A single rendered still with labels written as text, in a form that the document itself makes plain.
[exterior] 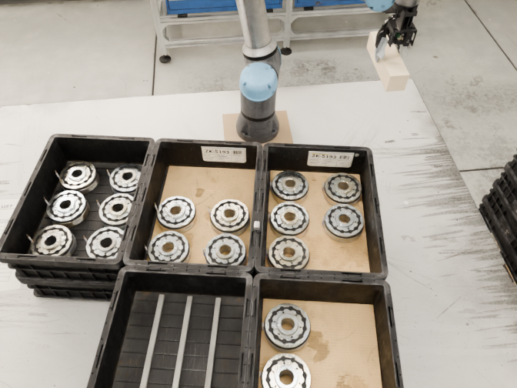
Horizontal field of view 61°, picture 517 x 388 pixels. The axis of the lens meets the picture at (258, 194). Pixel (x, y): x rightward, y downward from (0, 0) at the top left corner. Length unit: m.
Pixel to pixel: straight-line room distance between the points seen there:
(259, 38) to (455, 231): 0.84
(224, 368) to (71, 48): 2.80
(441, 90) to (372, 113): 1.41
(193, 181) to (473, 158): 1.82
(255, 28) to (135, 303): 0.87
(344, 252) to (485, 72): 2.38
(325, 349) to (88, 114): 1.20
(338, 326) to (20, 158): 1.18
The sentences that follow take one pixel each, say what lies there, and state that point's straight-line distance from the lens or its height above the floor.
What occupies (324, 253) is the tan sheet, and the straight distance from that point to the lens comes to 1.13.
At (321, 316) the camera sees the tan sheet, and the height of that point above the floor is 0.83.
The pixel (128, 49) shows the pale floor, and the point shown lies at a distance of 3.32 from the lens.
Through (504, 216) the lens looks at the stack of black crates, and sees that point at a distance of 2.07.
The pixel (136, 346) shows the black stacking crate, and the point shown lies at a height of 0.83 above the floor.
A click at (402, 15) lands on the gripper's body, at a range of 1.40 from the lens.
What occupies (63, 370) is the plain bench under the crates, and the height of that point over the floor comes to 0.70.
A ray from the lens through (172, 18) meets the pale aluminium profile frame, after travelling 2.97.
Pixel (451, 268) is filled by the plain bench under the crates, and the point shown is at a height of 0.70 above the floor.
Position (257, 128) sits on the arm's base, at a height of 0.79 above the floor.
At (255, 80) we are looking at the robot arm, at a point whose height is 0.95.
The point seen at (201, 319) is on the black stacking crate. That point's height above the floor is 0.83.
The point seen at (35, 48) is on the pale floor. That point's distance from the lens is 3.56.
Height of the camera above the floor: 1.80
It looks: 53 degrees down
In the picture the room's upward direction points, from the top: straight up
